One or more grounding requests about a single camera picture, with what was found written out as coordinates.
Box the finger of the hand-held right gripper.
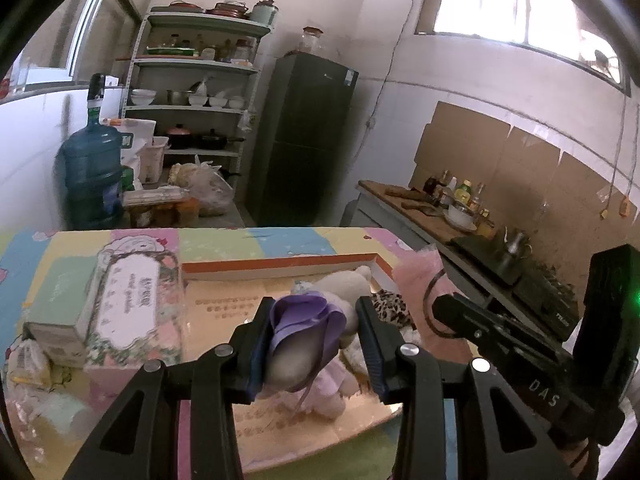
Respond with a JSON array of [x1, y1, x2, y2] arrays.
[[432, 291, 557, 367]]

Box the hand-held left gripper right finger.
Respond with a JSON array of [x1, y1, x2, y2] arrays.
[[356, 296, 576, 480]]

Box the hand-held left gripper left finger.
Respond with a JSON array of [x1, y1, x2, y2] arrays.
[[65, 297, 276, 480]]

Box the purple fabric plush toy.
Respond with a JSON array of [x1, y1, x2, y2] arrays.
[[262, 294, 348, 397]]

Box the leopard print cloth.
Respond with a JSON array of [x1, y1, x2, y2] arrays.
[[372, 289, 417, 330]]

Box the orange rimmed cardboard box tray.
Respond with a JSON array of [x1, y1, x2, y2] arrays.
[[180, 252, 407, 477]]

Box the teddy bear with pink dress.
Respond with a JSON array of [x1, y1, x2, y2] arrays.
[[272, 265, 381, 421]]

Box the mint green cloth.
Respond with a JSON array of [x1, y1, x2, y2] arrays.
[[27, 389, 103, 443]]

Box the black induction cooker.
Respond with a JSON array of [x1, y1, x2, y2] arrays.
[[451, 235, 533, 287]]

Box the metal kettle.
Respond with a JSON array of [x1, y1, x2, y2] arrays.
[[501, 226, 534, 267]]

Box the white bowl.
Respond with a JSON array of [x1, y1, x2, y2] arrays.
[[442, 204, 479, 233]]

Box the group of condiment bottles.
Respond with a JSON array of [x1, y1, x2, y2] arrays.
[[424, 172, 497, 221]]

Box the floral tissue box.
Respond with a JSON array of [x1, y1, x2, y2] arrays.
[[82, 237, 188, 377]]

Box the kitchen counter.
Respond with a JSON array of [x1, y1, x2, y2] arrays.
[[350, 180, 591, 341]]

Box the clear plastic bag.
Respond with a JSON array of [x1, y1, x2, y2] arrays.
[[191, 156, 236, 217]]

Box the jars with egg carton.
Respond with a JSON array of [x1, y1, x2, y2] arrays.
[[122, 186, 202, 227]]

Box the green cardboard box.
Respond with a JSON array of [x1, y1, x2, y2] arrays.
[[22, 255, 101, 367]]

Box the dark green refrigerator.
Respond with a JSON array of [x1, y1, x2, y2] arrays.
[[247, 52, 359, 227]]

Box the black frying pan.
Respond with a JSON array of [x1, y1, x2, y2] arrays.
[[195, 130, 246, 150]]

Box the white plastic bucket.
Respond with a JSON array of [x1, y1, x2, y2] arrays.
[[139, 137, 169, 184]]

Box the red cooking pot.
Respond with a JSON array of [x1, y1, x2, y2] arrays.
[[166, 125, 194, 150]]

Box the blue water jug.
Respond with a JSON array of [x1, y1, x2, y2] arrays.
[[55, 74, 126, 231]]

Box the row of white bowls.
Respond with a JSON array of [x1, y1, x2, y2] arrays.
[[130, 87, 247, 110]]

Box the white metal shelf rack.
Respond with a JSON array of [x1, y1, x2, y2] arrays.
[[122, 7, 271, 211]]

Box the glass jar with red lid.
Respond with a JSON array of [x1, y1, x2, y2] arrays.
[[298, 26, 323, 56]]

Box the bright window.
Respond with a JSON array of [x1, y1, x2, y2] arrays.
[[415, 0, 627, 92]]

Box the teal enamel pot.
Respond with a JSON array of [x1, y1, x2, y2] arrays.
[[250, 1, 279, 26]]

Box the red stacked pans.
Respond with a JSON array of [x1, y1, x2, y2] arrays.
[[206, 0, 249, 17]]

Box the cardboard sheets on wall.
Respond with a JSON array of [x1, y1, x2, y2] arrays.
[[410, 101, 640, 281]]

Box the sliding window with grey frame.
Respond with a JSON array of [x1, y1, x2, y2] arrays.
[[10, 0, 126, 91]]

